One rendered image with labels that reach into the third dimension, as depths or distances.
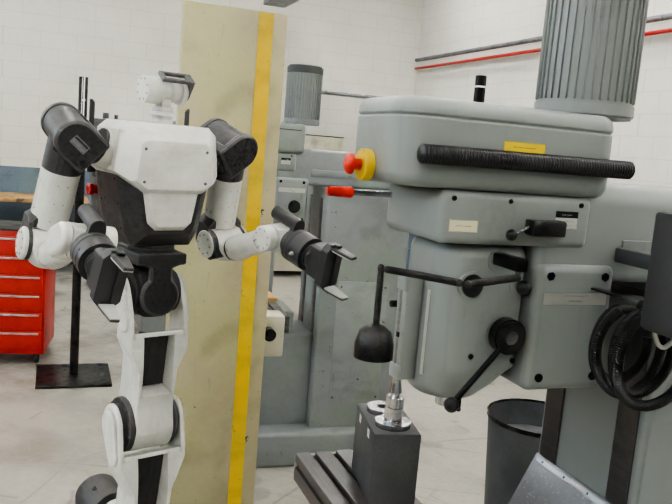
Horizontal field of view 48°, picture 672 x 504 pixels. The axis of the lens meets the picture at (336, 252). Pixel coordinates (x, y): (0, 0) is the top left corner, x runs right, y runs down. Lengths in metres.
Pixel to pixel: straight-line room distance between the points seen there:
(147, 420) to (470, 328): 0.93
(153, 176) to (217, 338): 1.49
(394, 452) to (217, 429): 1.55
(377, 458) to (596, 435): 0.52
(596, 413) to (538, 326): 0.35
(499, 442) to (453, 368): 2.10
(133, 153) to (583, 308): 1.05
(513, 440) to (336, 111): 8.06
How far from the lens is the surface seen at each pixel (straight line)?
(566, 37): 1.60
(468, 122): 1.36
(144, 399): 1.99
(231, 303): 3.19
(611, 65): 1.59
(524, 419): 3.91
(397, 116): 1.34
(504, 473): 3.59
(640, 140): 7.43
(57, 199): 1.87
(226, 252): 2.07
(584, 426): 1.84
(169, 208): 1.87
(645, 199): 1.65
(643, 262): 1.55
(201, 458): 3.39
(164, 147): 1.84
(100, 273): 1.49
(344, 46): 11.08
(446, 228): 1.37
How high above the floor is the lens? 1.79
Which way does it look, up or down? 8 degrees down
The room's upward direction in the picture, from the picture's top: 5 degrees clockwise
